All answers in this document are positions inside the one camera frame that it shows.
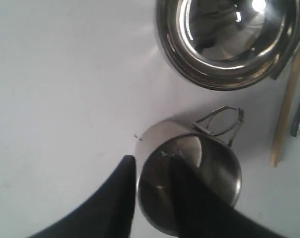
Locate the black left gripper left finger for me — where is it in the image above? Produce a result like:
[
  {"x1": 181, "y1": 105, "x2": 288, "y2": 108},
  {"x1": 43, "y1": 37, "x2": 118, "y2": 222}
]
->
[{"x1": 33, "y1": 155, "x2": 136, "y2": 238}]

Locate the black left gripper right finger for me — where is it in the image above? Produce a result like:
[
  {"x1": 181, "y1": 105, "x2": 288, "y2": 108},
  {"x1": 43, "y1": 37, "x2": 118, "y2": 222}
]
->
[{"x1": 169, "y1": 158, "x2": 271, "y2": 238}]

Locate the stainless steel mug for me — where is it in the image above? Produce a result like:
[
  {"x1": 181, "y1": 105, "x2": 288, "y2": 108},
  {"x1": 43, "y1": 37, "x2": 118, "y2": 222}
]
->
[{"x1": 135, "y1": 106, "x2": 244, "y2": 237}]

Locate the stainless steel bowl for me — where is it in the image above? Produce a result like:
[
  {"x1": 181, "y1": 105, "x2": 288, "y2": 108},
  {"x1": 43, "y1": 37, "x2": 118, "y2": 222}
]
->
[{"x1": 155, "y1": 0, "x2": 300, "y2": 91}]

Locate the wooden chopstick left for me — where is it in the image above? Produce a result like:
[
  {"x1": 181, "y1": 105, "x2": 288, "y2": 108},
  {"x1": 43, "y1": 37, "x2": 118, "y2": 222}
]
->
[{"x1": 270, "y1": 47, "x2": 300, "y2": 167}]

